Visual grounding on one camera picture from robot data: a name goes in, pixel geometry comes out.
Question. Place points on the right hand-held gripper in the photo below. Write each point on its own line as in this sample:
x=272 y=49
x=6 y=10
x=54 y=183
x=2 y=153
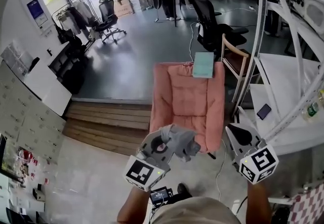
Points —
x=259 y=164

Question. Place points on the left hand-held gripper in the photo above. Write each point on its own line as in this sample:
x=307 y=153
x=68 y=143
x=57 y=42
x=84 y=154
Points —
x=138 y=172

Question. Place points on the grey cloth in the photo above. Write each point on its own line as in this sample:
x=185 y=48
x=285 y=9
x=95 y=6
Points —
x=181 y=139

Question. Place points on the pink padded armchair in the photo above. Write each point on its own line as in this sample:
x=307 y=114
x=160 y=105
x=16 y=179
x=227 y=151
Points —
x=187 y=96

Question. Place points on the person's right forearm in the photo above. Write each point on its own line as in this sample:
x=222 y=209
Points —
x=259 y=205

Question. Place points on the person's left forearm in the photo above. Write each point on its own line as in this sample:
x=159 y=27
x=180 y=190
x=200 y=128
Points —
x=132 y=207

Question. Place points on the small black screen device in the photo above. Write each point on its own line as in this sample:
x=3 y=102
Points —
x=159 y=195

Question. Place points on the person's black shoe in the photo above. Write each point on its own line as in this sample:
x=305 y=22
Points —
x=183 y=188

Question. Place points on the black phone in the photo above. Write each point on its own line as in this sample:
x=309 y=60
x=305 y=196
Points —
x=264 y=111

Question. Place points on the wooden steps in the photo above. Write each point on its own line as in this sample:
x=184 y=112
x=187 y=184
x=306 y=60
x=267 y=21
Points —
x=108 y=122

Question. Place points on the pink white checkered cloth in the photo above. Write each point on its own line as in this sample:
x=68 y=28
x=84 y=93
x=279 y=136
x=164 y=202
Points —
x=308 y=207

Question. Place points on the person's beige shirt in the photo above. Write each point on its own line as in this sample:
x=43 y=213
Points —
x=195 y=213

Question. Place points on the green plastic bottle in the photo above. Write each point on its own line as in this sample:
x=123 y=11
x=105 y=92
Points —
x=311 y=111

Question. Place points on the small beige box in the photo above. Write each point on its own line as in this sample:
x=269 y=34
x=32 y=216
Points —
x=39 y=192

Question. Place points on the pile of red white cartons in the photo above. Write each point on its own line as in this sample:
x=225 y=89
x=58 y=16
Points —
x=27 y=159

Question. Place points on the teal book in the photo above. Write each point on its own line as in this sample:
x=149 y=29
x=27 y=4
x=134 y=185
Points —
x=203 y=65

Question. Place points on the wooden chair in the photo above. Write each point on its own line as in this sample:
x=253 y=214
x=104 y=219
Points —
x=226 y=51

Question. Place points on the grey locker cabinet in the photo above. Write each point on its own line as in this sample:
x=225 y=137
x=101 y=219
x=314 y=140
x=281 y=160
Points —
x=27 y=122

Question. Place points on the white cabinet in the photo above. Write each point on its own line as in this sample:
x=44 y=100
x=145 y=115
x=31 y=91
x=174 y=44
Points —
x=48 y=89

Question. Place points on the black office chair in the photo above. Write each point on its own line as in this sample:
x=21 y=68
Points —
x=207 y=15
x=107 y=15

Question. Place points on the clothes rack with garments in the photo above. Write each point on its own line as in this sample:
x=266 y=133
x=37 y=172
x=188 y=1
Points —
x=76 y=18

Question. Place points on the stack of cardboard boxes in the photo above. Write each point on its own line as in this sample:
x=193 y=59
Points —
x=124 y=6

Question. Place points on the blue wall poster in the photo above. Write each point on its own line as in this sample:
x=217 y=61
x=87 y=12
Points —
x=36 y=10

